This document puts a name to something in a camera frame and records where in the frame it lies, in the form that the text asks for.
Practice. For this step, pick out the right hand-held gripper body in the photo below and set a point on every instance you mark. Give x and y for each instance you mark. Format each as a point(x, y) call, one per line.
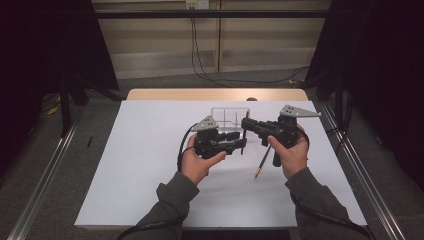
point(286, 130)

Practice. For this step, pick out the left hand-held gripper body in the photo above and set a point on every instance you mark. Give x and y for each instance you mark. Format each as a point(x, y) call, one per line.
point(208, 143)

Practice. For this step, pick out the clear plastic organizer box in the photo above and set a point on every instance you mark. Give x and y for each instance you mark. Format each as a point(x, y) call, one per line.
point(230, 116)

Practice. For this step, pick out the person's left hand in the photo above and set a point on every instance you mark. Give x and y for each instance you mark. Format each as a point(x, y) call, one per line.
point(196, 166)

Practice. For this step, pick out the person's right hand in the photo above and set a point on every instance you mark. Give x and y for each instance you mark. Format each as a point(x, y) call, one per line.
point(295, 160)

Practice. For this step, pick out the small dark round object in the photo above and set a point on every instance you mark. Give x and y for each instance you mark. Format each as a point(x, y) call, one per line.
point(251, 99)

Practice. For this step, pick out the wooden table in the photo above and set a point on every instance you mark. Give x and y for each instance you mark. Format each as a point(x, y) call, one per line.
point(200, 94)

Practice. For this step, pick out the white table sheet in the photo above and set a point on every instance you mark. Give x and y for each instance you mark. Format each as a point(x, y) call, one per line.
point(133, 173)

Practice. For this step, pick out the black curtain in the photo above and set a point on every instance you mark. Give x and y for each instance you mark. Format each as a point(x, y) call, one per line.
point(40, 50)
point(383, 66)

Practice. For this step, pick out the black horizontal bar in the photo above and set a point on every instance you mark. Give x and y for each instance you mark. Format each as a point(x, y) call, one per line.
point(206, 14)

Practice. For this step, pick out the yellow floor tape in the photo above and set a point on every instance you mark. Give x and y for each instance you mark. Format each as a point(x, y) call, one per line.
point(53, 110)

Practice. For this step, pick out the black stand post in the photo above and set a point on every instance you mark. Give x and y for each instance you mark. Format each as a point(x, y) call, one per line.
point(65, 110)
point(339, 100)

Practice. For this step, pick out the wooden wall post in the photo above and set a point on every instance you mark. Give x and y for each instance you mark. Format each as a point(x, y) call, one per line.
point(219, 40)

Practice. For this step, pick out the metal floor rail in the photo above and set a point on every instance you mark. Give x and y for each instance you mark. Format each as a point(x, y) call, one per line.
point(373, 196)
point(40, 190)

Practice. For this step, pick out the wall socket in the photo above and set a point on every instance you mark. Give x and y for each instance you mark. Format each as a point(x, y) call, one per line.
point(197, 4)

